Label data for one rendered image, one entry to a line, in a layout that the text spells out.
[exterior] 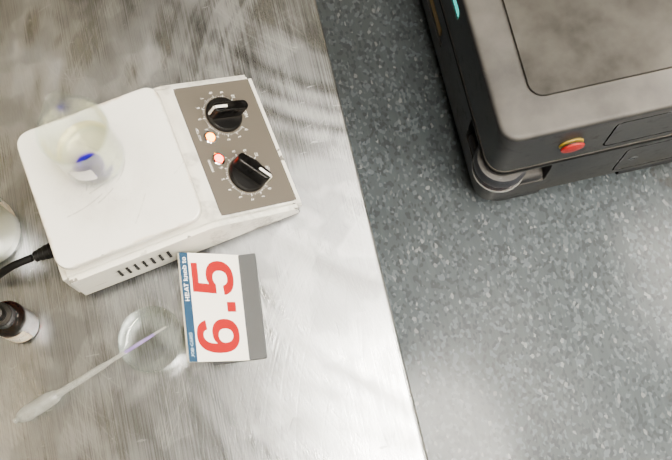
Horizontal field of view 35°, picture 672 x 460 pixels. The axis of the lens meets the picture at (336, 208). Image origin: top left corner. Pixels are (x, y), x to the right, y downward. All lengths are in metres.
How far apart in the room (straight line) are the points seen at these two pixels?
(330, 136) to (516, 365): 0.80
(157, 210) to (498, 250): 0.93
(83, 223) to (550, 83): 0.73
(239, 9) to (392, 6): 0.85
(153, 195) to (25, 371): 0.19
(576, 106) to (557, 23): 0.11
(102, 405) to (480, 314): 0.87
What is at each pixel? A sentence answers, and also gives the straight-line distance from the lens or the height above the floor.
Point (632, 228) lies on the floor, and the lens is 1.75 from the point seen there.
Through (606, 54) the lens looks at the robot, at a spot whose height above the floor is 0.36.
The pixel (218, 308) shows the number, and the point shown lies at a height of 0.77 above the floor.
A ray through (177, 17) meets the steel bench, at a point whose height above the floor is 0.75.
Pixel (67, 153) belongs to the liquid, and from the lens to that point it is 0.85.
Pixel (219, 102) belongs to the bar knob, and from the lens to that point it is 0.89.
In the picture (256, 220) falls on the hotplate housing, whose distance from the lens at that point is 0.88.
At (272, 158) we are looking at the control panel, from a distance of 0.90.
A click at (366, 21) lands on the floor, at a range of 1.81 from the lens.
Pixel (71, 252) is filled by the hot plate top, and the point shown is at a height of 0.84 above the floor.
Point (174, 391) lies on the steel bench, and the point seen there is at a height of 0.75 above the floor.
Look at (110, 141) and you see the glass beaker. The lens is 0.81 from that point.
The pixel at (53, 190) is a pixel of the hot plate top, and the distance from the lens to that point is 0.87.
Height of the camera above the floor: 1.64
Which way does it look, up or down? 75 degrees down
